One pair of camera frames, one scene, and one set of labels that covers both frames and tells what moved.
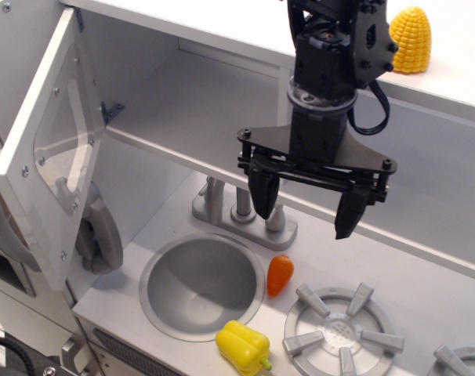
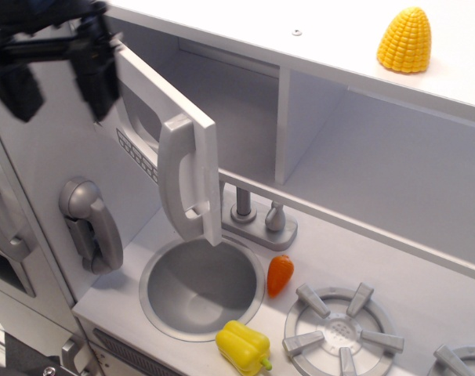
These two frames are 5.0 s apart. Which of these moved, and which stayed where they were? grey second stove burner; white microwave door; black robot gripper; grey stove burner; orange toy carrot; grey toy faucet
Moved: black robot gripper; white microwave door
Stayed: grey toy faucet; orange toy carrot; grey stove burner; grey second stove burner
